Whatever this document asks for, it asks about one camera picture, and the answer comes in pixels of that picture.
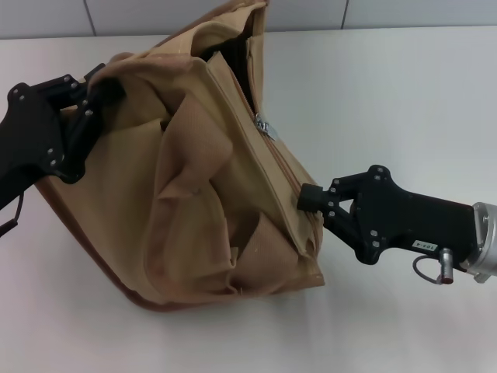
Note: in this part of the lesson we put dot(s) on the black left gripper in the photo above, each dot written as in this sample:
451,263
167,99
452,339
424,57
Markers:
23,136

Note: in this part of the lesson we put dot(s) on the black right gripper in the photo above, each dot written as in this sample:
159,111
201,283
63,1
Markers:
407,221

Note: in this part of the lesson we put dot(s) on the silver zipper pull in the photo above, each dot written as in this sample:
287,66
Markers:
268,130

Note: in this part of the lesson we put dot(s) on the khaki canvas food bag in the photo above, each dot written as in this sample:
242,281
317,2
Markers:
186,194

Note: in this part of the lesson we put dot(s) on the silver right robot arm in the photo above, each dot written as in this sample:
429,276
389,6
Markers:
487,241

